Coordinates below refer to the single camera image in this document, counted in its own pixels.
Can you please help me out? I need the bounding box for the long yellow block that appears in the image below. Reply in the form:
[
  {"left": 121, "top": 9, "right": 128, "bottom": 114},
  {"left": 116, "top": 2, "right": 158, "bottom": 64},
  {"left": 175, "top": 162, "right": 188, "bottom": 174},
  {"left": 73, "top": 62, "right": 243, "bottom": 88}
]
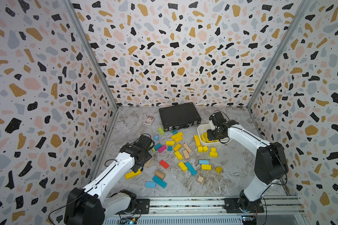
[
  {"left": 125, "top": 170, "right": 141, "bottom": 180},
  {"left": 202, "top": 132, "right": 213, "bottom": 143},
  {"left": 194, "top": 135, "right": 201, "bottom": 147}
]

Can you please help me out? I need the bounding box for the white plastic bin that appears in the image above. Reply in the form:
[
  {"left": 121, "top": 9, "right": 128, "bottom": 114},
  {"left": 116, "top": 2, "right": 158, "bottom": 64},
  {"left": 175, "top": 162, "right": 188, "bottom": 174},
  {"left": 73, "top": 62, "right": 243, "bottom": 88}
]
[{"left": 197, "top": 124, "right": 229, "bottom": 147}]

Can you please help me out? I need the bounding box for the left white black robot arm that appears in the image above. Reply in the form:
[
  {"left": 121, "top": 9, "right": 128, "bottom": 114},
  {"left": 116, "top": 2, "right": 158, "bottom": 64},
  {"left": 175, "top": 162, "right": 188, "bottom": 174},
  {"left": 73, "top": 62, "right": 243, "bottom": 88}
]
[{"left": 63, "top": 134, "right": 154, "bottom": 225}]

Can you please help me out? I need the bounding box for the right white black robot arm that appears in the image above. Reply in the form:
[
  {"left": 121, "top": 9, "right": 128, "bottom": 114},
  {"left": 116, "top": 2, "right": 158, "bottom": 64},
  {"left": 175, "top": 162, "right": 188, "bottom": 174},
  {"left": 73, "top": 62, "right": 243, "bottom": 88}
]
[{"left": 207, "top": 111, "right": 289, "bottom": 211}]

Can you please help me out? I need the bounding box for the natural wood long block left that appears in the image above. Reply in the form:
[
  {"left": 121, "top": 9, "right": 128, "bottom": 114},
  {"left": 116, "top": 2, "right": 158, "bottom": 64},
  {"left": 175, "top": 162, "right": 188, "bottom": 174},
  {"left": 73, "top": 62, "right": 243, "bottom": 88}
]
[{"left": 144, "top": 159, "right": 152, "bottom": 168}]

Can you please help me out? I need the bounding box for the yellow block right cluster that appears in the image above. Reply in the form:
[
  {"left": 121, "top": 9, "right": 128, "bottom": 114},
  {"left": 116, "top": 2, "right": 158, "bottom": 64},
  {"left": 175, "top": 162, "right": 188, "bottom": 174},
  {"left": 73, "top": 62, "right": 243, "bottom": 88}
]
[{"left": 209, "top": 152, "right": 218, "bottom": 158}]

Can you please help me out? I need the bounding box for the magenta block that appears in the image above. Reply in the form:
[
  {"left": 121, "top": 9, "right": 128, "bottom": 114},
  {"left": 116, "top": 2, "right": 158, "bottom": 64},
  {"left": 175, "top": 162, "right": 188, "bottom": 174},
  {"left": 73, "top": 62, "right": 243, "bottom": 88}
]
[{"left": 158, "top": 145, "right": 167, "bottom": 153}]

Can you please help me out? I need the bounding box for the red block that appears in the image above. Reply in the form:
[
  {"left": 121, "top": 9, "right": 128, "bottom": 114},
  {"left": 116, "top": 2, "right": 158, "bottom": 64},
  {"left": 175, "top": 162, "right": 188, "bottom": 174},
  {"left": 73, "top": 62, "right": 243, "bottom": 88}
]
[{"left": 159, "top": 160, "right": 170, "bottom": 169}]

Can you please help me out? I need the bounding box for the green block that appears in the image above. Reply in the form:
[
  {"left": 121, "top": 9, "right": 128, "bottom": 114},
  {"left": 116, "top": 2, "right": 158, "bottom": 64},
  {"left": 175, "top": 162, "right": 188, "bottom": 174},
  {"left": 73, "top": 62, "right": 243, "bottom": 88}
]
[{"left": 158, "top": 127, "right": 164, "bottom": 135}]

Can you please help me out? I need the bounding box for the small card box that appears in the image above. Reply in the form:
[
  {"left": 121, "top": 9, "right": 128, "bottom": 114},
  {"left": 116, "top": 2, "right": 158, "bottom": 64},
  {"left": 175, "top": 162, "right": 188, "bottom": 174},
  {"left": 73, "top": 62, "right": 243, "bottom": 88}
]
[{"left": 144, "top": 115, "right": 155, "bottom": 126}]

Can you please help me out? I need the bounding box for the natural wood block front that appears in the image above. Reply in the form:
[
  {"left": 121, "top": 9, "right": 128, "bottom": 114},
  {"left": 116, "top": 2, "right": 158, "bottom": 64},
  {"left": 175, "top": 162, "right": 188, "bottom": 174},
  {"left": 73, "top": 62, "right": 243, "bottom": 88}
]
[{"left": 155, "top": 170, "right": 166, "bottom": 180}]

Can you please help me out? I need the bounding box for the light blue cylinder block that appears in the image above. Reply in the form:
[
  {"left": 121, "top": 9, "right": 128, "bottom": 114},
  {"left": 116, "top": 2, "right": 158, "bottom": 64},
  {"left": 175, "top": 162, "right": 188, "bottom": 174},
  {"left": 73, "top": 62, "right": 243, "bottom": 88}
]
[{"left": 199, "top": 159, "right": 210, "bottom": 165}]

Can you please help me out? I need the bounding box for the natural wood block slanted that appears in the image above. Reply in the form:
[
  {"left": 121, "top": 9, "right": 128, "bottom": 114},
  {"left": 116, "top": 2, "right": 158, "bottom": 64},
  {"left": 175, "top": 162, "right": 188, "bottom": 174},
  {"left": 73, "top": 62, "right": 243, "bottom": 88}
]
[{"left": 184, "top": 143, "right": 192, "bottom": 154}]

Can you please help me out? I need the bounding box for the yellow triangle block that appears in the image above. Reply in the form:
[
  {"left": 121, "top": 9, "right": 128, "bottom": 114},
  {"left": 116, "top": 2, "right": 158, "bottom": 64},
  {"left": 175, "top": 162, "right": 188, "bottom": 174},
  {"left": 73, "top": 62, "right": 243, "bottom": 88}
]
[{"left": 215, "top": 166, "right": 223, "bottom": 173}]

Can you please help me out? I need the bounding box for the small light blue block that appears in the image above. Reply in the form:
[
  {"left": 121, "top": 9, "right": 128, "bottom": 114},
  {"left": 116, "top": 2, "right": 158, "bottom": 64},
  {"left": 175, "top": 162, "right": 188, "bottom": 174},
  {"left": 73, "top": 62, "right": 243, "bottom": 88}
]
[{"left": 145, "top": 181, "right": 156, "bottom": 188}]

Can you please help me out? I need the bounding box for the yellow block near cylinder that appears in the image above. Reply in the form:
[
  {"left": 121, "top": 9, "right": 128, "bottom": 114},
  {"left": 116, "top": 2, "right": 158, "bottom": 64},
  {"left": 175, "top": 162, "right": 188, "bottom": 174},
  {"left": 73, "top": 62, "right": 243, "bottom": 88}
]
[{"left": 201, "top": 164, "right": 212, "bottom": 170}]

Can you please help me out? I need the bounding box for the large yellow block top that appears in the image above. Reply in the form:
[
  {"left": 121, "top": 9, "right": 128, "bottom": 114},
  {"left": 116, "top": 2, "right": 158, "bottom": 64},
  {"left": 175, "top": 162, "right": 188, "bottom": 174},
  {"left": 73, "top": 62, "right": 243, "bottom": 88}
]
[{"left": 171, "top": 132, "right": 183, "bottom": 140}]

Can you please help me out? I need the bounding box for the natural wood block centre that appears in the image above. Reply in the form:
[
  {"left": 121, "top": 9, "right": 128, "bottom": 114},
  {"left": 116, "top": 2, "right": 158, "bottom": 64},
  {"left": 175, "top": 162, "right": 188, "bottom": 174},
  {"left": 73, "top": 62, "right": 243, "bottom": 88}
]
[{"left": 183, "top": 150, "right": 190, "bottom": 160}]

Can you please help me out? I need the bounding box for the teal long block front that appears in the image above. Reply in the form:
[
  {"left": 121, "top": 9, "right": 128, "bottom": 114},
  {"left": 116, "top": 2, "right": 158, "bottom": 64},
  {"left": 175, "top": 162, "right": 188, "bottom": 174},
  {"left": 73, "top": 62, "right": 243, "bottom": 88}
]
[{"left": 152, "top": 176, "right": 167, "bottom": 188}]

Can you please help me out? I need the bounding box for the black briefcase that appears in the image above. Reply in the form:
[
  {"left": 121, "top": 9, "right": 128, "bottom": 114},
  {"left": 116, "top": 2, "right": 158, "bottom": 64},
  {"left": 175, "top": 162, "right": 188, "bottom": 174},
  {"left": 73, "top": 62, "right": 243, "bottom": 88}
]
[{"left": 159, "top": 102, "right": 201, "bottom": 132}]

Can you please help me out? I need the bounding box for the yellow block beside teal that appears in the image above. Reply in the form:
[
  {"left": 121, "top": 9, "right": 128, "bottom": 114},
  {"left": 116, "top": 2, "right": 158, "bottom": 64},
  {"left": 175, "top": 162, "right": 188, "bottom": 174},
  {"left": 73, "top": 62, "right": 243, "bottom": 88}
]
[{"left": 178, "top": 161, "right": 188, "bottom": 172}]

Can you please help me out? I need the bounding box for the teal slanted block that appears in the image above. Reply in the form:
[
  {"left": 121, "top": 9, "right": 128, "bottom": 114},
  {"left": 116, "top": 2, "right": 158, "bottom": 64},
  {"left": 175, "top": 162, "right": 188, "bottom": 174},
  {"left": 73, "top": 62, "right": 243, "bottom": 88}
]
[{"left": 185, "top": 162, "right": 197, "bottom": 176}]

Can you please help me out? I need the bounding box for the small natural wood cube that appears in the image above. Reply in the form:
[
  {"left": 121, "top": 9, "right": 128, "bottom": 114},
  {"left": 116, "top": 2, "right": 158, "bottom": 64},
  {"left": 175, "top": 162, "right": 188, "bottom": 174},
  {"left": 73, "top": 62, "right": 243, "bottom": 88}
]
[{"left": 197, "top": 176, "right": 204, "bottom": 184}]

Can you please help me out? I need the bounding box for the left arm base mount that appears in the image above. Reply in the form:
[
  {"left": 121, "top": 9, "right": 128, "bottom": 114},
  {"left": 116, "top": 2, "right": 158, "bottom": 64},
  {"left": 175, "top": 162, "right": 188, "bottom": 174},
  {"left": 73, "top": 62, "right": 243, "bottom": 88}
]
[{"left": 116, "top": 198, "right": 150, "bottom": 216}]

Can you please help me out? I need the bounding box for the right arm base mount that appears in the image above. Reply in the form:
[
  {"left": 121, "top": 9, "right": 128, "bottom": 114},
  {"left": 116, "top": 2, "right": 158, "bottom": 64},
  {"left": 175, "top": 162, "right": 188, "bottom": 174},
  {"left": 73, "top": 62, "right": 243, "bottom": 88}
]
[{"left": 223, "top": 197, "right": 265, "bottom": 213}]

